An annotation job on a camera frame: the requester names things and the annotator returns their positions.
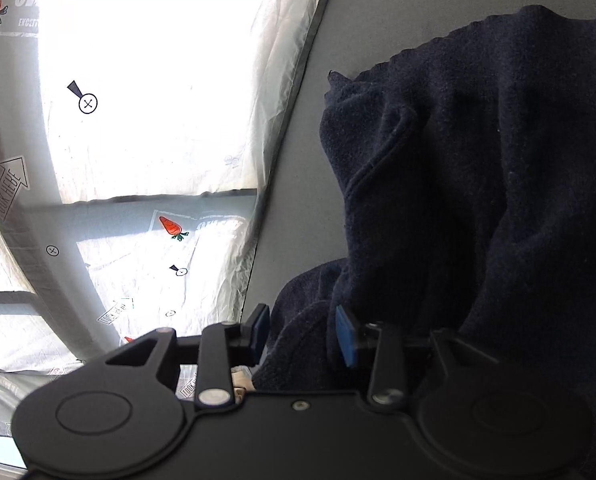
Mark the white carrot print bedsheet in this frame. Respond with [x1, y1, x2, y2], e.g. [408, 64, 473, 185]
[0, 0, 347, 467]

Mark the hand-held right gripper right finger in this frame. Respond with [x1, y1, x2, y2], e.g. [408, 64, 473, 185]
[335, 306, 501, 405]

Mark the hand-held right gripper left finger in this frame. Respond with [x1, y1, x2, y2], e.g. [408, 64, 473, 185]
[92, 304, 271, 407]

